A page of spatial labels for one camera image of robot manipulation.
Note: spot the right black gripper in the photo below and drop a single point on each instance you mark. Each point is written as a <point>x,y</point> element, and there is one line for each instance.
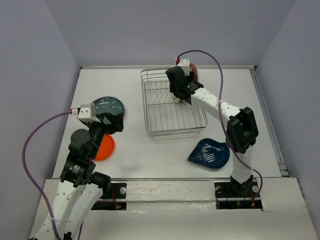
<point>190,78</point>

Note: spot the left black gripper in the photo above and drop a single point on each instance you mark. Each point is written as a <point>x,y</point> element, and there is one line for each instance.
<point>116,125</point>

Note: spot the dark teal blossom plate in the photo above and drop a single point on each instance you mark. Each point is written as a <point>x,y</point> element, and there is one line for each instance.
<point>107,104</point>

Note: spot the orange plate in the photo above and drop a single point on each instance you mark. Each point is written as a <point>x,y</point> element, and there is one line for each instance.
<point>106,149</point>

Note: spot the small beige plate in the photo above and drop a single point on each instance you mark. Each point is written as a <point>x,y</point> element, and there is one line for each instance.
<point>176,100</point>

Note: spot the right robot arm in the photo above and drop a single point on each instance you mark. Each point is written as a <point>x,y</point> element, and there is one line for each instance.
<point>238,124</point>

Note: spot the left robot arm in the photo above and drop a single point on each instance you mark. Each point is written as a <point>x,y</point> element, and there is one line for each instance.
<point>80,186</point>

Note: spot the navy blue shell dish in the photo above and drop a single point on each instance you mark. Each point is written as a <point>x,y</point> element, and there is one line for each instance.
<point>210,154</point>

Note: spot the red and teal floral plate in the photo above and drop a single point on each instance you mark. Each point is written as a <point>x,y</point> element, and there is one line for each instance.
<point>194,70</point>

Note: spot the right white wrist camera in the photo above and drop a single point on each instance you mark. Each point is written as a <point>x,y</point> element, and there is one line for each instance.
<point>184,64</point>

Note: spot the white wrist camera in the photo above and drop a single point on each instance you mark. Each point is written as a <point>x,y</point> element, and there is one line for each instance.
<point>184,64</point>
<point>87,113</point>

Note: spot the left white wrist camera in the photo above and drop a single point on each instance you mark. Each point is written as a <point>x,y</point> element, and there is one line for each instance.
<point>87,113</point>

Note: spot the silver wire dish rack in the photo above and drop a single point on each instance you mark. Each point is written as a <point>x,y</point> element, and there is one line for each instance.
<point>162,117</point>

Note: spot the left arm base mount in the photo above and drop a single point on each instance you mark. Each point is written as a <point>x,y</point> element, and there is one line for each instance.
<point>114,200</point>

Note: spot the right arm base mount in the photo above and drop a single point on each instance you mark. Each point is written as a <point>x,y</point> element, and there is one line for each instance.
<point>227,199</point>

